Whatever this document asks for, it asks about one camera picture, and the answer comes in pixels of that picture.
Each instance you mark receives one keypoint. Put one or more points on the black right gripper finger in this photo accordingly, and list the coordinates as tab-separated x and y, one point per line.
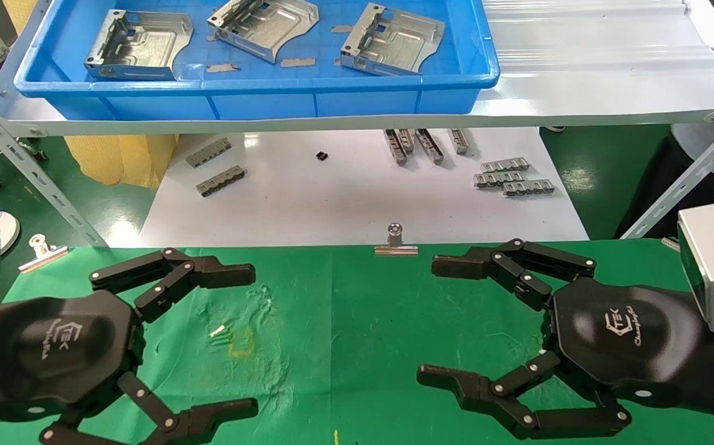
462	264

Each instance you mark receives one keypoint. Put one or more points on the green table cloth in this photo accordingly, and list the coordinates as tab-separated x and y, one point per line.
357	321

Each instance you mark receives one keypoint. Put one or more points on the person in dark trousers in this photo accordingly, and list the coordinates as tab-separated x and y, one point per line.
672	185

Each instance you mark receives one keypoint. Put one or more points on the small white screw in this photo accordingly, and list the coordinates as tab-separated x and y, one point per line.
217	331

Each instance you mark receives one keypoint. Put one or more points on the stamped metal bracket plate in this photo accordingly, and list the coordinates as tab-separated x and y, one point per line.
403	40
270	25
153	46

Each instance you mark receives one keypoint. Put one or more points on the grey tape strip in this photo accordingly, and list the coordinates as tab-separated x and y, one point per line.
298	62
341	28
222	67

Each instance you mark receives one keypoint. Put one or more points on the blue plastic tray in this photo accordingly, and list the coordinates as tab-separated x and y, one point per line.
258	93

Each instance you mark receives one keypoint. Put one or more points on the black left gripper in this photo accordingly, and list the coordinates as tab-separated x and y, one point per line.
54	346

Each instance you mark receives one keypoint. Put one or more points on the small grey slotted metal part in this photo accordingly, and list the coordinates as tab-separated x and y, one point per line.
505	165
406	139
529	188
221	181
429	146
209	152
498	179
459	141
395	148

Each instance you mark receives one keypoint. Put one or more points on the yellow mesh bag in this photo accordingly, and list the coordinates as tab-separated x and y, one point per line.
116	157

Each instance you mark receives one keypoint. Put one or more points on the perforated white shelf strut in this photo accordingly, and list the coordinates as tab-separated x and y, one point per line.
690	176
36	176

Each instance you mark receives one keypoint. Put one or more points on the white ridged plastic sheet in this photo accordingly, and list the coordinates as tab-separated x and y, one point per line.
592	37

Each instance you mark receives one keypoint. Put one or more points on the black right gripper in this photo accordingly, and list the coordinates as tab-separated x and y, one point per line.
629	340

